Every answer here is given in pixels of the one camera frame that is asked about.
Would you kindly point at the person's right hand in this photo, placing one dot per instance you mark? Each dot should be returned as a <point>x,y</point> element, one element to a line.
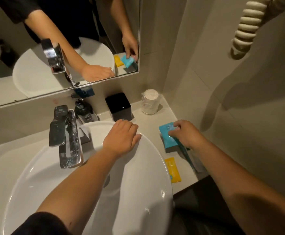
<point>190,135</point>

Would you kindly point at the person's left hand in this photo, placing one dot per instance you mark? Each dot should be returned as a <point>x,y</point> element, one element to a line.
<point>119,139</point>

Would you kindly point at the person's right thumb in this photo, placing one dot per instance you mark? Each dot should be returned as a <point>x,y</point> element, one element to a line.
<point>174,135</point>

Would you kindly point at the person's left thumb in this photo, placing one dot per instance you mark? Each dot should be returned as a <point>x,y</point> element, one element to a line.
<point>136,140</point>

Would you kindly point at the person's left forearm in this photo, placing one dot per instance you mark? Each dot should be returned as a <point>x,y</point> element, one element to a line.
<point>83,183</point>

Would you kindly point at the person's right forearm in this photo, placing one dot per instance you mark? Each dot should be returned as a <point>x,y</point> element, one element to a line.
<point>242,190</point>

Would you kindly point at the long blue toothbrush packet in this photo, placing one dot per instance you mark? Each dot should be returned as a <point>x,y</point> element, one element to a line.
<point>191,160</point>

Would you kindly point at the yellow packet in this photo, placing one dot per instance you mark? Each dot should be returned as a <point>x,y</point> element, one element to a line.
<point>173,170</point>

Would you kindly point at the black square box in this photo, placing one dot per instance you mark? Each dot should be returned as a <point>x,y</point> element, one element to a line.
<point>119,107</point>

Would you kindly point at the wrapped white paper cup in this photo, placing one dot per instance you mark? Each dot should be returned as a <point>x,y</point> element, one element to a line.
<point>150,102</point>

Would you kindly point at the white oval wash basin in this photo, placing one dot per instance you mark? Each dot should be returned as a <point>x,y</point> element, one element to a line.
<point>142,188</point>

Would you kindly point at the black pump soap dispenser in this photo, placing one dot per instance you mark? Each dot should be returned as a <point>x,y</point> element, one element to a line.
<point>83,111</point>

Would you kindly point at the chrome faucet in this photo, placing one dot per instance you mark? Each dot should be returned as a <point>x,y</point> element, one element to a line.
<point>68,141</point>

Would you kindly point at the black shirt sleeve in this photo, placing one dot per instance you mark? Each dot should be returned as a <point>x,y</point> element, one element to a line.
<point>41,225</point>

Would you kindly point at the wall mirror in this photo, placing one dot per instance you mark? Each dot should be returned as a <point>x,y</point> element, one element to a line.
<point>35,78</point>

